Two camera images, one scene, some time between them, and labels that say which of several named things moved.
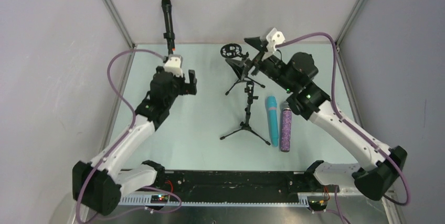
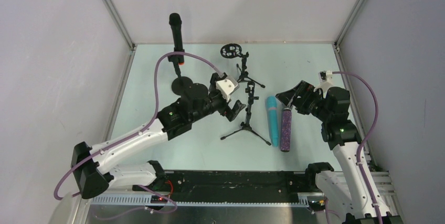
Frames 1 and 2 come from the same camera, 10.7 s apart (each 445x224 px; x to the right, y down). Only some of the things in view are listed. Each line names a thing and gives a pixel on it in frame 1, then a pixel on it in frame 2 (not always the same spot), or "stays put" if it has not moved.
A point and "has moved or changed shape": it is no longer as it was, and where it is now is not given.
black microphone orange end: (169, 34) → (175, 21)
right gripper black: (253, 60) → (304, 97)
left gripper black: (186, 85) → (226, 107)
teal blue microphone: (272, 116) stays put
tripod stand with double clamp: (245, 125) stays put
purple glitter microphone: (286, 127) stays put
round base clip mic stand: (169, 36) has moved or changed shape
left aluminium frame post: (110, 5) stays put
